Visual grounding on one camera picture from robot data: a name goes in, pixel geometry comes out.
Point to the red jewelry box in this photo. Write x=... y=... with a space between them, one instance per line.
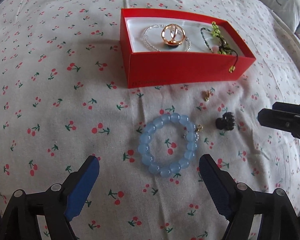
x=149 y=62

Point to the cherry print bedsheet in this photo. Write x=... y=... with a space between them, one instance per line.
x=63 y=97

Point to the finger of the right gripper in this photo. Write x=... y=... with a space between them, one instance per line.
x=286 y=107
x=284 y=121

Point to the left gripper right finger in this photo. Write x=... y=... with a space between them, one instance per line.
x=219 y=184

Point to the gold ring ornament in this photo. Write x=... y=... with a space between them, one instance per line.
x=173 y=35

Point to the black hair claw clip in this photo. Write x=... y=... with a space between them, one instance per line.
x=226 y=122

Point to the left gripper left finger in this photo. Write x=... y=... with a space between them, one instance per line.
x=78 y=186

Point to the small gold charm earring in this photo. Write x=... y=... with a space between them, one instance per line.
x=206 y=95

